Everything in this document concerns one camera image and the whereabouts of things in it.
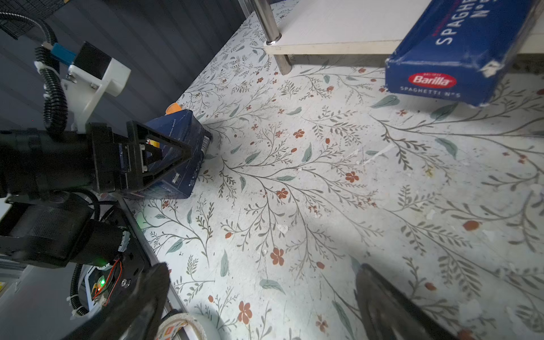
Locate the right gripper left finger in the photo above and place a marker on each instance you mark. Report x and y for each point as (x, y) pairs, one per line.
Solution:
(136, 314)

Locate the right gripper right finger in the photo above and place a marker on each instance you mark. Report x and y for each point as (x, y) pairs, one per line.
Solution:
(386, 313)

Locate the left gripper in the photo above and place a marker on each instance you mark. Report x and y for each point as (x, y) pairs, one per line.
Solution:
(34, 162)

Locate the blue Barilla spaghetti box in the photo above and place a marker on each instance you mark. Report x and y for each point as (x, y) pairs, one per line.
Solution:
(460, 50)

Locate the blue Barilla pasta box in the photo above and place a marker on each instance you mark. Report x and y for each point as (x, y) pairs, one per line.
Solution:
(182, 167)

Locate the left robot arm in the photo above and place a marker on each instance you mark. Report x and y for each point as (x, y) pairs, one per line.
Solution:
(55, 229)

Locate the white two-tier shelf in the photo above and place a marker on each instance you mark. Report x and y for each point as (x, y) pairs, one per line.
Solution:
(337, 28)

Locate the orange tape roll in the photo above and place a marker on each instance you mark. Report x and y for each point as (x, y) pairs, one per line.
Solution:
(173, 108)

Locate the floral table mat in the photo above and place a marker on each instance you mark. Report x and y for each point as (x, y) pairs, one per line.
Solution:
(312, 174)

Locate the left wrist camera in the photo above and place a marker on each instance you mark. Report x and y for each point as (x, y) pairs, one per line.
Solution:
(74, 84)

